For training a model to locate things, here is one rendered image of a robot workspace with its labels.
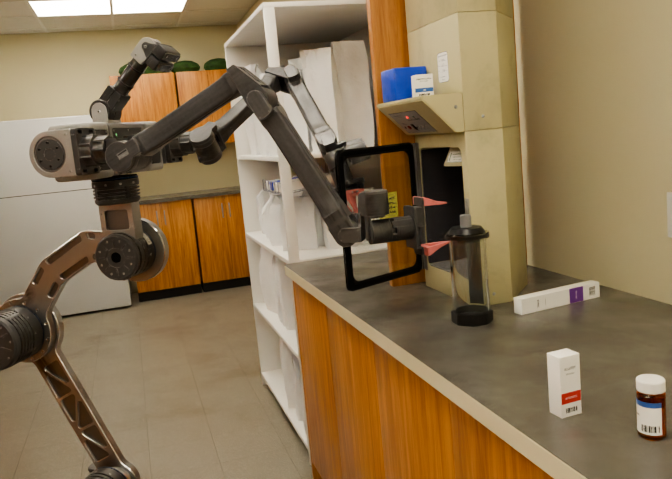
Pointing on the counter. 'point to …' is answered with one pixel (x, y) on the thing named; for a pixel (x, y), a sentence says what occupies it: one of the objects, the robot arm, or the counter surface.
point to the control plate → (412, 121)
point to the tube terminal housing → (481, 137)
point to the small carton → (422, 85)
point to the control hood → (431, 111)
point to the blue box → (399, 82)
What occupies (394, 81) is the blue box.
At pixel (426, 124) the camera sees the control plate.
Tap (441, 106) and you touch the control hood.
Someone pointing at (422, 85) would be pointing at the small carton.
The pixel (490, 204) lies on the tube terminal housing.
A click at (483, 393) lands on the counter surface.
